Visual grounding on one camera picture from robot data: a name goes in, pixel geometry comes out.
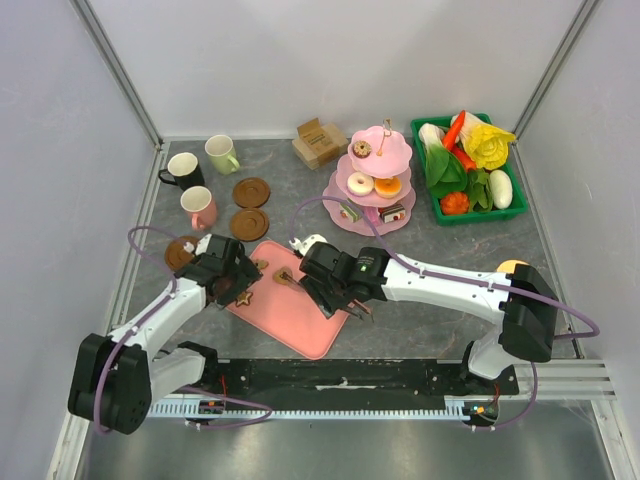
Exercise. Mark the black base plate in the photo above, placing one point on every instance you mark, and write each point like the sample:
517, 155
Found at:
349, 384

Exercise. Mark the brown saucer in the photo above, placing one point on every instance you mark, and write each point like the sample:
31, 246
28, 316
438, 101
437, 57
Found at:
251, 192
249, 224
180, 252

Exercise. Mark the green mug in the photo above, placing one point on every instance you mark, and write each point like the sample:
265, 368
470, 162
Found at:
221, 153

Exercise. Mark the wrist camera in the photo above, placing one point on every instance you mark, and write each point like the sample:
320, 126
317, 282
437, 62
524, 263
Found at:
196, 246
302, 246

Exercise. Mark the small orange glazed donut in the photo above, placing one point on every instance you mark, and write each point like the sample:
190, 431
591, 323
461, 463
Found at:
388, 187

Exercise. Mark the green layered cake slice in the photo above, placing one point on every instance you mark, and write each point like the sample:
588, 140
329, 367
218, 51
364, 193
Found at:
349, 212

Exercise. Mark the yellow round sponge cake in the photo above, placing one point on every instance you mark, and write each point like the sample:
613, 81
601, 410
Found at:
509, 266

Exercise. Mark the orange pumpkin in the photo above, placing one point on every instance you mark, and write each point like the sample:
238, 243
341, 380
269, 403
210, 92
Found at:
455, 203

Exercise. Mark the heart shaped cookie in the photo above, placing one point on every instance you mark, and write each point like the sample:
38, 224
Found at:
284, 276

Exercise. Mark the pink mug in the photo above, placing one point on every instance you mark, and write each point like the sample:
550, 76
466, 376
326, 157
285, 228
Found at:
198, 202

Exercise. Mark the cardboard box stack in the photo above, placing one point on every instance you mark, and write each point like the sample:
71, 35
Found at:
318, 144

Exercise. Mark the pink serving tray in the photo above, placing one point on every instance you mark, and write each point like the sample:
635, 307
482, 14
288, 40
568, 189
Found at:
287, 314

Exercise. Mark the green bok choy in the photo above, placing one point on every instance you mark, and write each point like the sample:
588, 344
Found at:
443, 171

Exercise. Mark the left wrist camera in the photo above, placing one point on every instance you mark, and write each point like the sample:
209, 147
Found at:
196, 246

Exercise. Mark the red chili pepper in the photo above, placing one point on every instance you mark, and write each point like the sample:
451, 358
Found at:
451, 136

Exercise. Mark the pink three tier stand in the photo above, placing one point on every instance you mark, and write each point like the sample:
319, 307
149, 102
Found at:
390, 156

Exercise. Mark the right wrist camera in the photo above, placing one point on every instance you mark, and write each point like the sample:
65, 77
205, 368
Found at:
302, 246

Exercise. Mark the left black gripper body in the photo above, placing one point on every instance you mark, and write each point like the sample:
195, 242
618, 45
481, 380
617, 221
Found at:
239, 279

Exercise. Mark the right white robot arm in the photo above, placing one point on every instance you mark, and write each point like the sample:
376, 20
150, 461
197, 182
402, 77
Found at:
520, 305

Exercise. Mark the small chocolate nut donut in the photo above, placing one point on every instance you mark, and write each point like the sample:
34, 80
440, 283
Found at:
361, 149

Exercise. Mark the metal serving tongs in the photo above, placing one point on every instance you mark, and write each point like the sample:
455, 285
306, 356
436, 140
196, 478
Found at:
329, 301

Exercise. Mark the pink layered cake slice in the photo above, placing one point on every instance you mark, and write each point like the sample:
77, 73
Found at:
372, 215

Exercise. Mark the white eggplant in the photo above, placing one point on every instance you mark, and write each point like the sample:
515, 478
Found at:
501, 189

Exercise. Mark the white cable duct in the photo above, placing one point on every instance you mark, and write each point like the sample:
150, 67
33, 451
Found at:
199, 408

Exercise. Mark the chocolate cake slice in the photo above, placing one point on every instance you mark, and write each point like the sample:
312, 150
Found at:
392, 213

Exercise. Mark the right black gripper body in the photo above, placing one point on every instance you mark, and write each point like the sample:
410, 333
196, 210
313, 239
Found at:
330, 297

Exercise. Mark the star shaped cookie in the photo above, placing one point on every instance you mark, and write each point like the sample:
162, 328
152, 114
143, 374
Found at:
244, 299

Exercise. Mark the yellow napa cabbage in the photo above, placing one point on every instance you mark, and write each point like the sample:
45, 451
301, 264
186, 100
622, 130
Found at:
486, 144

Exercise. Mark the brown saucer middle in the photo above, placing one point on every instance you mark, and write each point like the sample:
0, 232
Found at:
249, 224

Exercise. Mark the spinach leaves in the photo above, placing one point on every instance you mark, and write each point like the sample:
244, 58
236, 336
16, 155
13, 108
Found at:
478, 191

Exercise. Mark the brown saucer upper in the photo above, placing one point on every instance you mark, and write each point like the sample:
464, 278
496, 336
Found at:
251, 192

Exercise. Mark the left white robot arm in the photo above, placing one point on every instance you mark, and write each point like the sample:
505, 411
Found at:
119, 376

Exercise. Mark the brown saucer lower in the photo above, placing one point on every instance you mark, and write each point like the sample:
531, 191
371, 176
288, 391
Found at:
180, 252

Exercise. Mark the black mug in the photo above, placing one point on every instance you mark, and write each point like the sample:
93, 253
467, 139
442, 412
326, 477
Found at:
182, 170

